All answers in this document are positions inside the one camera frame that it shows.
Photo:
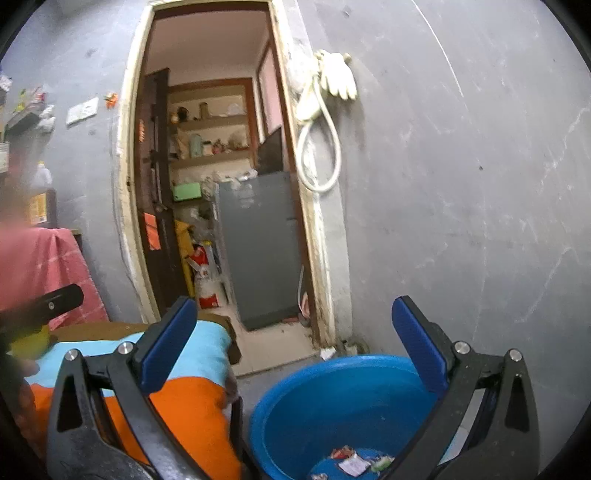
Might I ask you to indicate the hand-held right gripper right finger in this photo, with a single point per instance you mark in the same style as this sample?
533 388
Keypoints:
418 346

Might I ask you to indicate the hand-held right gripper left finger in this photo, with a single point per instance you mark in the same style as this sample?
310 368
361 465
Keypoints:
166 350

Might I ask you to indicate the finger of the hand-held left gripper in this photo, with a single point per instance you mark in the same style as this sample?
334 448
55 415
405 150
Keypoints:
41 307

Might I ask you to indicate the blue plastic basin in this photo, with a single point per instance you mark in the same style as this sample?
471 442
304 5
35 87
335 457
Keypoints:
323 406

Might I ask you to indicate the light blue cloth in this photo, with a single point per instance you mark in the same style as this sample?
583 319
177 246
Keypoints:
203 350

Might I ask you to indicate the yellow object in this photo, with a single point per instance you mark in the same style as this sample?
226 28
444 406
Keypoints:
30 344

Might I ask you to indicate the pink checked cloth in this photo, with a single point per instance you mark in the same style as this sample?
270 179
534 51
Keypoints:
51 263

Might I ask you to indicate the brown blanket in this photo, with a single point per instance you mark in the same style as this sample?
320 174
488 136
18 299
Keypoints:
115 330

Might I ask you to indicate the orange cloth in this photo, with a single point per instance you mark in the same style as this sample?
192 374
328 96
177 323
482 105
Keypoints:
194 415

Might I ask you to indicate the red and white sack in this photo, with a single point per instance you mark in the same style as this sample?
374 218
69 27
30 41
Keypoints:
207 286

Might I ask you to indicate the crumpled white paper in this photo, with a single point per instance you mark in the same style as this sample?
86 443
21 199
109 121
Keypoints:
328 353

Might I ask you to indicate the yellow bag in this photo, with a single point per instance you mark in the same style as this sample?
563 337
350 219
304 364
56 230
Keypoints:
183 249

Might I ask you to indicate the orange paper sheet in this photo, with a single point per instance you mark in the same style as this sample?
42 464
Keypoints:
152 230

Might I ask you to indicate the green wrapper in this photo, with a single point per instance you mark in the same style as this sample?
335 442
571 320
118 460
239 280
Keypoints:
382 462

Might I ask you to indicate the red and white wrapper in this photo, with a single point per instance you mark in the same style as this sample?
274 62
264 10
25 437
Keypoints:
341 453

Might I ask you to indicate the white plastic bottle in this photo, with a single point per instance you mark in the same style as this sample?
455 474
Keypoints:
42 175

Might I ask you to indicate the green box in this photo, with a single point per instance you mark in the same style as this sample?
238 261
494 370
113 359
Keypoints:
187 192

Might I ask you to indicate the dark wooden door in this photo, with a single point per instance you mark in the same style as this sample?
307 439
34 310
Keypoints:
159 184

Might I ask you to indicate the sunflower sticker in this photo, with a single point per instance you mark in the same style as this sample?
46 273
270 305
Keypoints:
142 131

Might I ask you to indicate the teal jar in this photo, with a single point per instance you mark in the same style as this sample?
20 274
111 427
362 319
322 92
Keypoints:
195 145

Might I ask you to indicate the black flat screen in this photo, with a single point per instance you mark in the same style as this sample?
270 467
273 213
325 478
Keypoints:
271 152

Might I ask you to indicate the brown jar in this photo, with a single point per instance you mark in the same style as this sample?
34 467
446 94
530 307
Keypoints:
203 110

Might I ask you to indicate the cream rubber gloves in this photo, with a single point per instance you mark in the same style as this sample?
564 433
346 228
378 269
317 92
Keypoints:
339 76

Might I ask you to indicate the black metal frame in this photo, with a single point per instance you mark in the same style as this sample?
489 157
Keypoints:
238 434

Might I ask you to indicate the cluttered wall shelf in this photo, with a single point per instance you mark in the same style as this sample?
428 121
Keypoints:
25 115

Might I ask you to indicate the white wall switch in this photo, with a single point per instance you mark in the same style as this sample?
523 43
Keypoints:
83 110

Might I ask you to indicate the orange wall hook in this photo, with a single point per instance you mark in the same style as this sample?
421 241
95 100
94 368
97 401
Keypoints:
111 100

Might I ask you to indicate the wooden wall shelves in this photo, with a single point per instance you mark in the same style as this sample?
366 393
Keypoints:
217 122

